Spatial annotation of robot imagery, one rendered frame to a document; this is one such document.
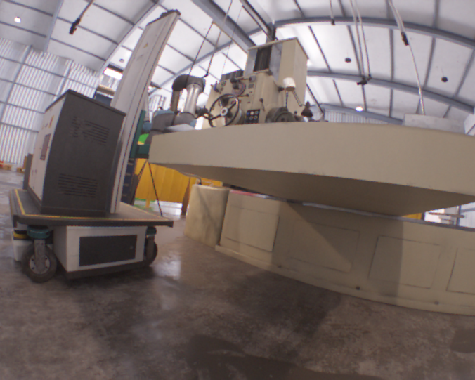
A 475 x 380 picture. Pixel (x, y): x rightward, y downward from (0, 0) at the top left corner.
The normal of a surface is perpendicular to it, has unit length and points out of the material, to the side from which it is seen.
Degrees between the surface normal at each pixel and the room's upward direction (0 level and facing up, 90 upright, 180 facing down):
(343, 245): 90
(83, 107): 90
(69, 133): 90
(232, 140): 90
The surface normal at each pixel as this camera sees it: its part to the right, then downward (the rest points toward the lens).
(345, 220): -0.59, -0.14
